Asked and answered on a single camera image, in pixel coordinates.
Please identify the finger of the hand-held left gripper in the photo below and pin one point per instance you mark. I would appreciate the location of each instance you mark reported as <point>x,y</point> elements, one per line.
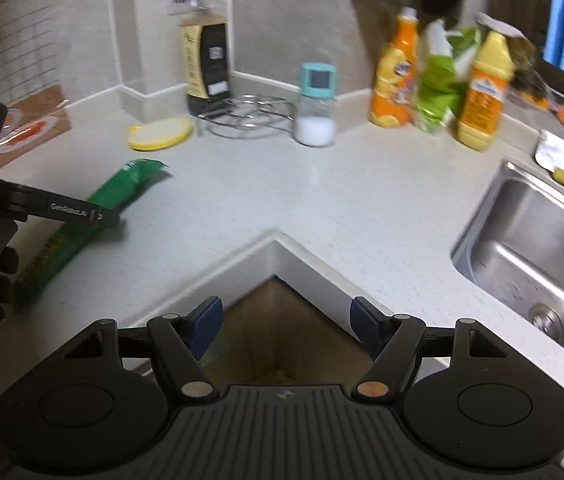
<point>72,209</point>

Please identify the dark soy sauce bottle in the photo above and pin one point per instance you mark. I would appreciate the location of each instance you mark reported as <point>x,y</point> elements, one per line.
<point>204,60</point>

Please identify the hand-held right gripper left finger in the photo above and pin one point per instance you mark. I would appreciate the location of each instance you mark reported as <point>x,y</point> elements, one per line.
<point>204,330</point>

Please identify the green plastic bag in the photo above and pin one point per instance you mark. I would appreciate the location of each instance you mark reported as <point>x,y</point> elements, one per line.
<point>439,85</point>

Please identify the brown cardboard box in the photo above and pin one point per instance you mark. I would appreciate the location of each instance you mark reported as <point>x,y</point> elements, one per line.
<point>282,330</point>

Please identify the yellow plastic bottle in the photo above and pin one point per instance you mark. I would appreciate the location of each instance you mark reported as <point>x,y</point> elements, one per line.
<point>484,105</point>

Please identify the salt shaker with teal lid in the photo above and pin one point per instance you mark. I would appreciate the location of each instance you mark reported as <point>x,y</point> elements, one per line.
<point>314,125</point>

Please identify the dark crumpled bag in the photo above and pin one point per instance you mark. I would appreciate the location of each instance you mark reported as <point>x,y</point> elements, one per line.
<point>529,75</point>

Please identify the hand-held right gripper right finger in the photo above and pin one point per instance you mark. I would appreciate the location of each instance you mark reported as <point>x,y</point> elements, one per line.
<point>367,327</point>

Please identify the stainless steel sink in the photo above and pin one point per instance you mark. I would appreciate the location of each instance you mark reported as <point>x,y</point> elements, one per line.
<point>527,240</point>

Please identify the orange detergent bottle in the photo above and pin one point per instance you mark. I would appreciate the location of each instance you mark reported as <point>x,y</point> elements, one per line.
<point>392,85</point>

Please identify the yellow round sponge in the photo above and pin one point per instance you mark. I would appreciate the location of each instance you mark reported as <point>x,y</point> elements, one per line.
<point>159,135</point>

